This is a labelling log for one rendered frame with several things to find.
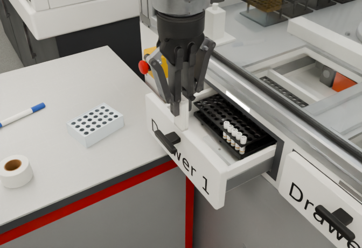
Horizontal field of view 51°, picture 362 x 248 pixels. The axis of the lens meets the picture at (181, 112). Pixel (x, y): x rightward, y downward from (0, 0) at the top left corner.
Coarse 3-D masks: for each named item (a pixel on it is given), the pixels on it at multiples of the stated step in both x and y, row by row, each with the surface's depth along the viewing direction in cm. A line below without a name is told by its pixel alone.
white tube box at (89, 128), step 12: (96, 108) 104; (108, 108) 104; (72, 120) 100; (84, 120) 100; (96, 120) 100; (108, 120) 101; (120, 120) 102; (72, 132) 99; (84, 132) 97; (96, 132) 97; (108, 132) 100; (84, 144) 97
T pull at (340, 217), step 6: (318, 210) 63; (324, 210) 63; (336, 210) 63; (342, 210) 63; (324, 216) 62; (330, 216) 62; (336, 216) 62; (342, 216) 62; (348, 216) 62; (330, 222) 62; (336, 222) 61; (342, 222) 61; (348, 222) 61; (336, 228) 61; (342, 228) 60; (348, 228) 60; (342, 234) 60; (348, 234) 59; (348, 240) 59
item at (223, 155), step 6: (204, 138) 87; (210, 138) 87; (210, 144) 85; (216, 144) 85; (216, 150) 84; (222, 150) 84; (222, 156) 82; (228, 156) 82; (228, 162) 81; (234, 162) 80
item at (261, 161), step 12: (204, 96) 94; (168, 108) 89; (192, 108) 94; (192, 120) 94; (192, 132) 90; (204, 132) 90; (204, 144) 87; (276, 144) 78; (216, 156) 84; (252, 156) 75; (264, 156) 77; (228, 168) 73; (240, 168) 74; (252, 168) 76; (264, 168) 79; (228, 180) 74; (240, 180) 76
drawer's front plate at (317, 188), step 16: (288, 160) 72; (304, 160) 70; (288, 176) 73; (304, 176) 69; (320, 176) 67; (288, 192) 75; (304, 192) 71; (320, 192) 67; (336, 192) 64; (336, 208) 65; (352, 208) 61; (320, 224) 70; (352, 224) 63; (336, 240) 67
